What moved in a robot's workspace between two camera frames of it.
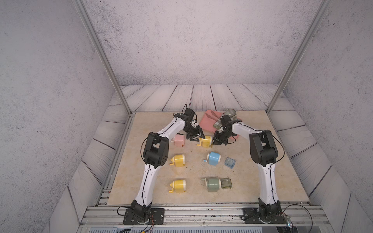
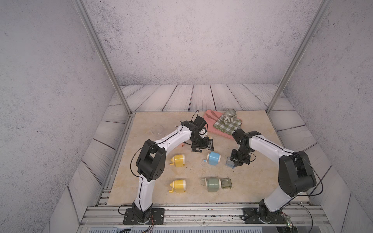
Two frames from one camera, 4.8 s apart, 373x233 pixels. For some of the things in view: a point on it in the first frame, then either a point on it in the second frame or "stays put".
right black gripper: [216, 141] → [237, 162]
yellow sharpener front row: [178, 186] stays put
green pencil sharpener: [213, 184] stays put
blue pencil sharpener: [213, 158] stays put
